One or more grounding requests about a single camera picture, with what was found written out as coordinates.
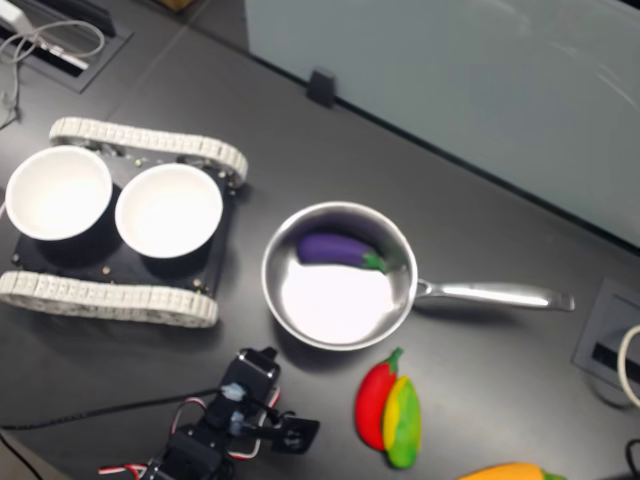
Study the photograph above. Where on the purple toy aubergine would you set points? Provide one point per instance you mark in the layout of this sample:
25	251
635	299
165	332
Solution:
330	247

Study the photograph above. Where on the pale grey putty lump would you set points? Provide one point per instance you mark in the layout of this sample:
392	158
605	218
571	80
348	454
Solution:
233	391

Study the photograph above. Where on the red toy chilli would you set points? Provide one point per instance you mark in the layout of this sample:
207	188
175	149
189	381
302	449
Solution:
372	405

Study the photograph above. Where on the yellow green toy corn cob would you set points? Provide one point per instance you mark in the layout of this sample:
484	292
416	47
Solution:
405	430

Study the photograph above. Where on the black vehicle with white tracks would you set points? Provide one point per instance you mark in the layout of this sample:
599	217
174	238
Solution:
100	295

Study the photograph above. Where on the white bowl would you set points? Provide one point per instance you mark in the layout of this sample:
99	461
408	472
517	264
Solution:
167	210
57	192

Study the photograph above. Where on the orange toy carrot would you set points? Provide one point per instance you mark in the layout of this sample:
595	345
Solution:
510	472

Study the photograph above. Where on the black partition clip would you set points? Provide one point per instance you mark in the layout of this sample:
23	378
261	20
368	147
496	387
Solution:
320	85

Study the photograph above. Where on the frosted glass partition panel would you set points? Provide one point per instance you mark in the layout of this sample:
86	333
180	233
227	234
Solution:
450	75

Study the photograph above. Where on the white power adapter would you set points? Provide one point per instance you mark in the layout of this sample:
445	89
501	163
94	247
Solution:
12	15

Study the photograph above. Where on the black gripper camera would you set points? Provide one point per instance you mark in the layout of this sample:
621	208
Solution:
300	434

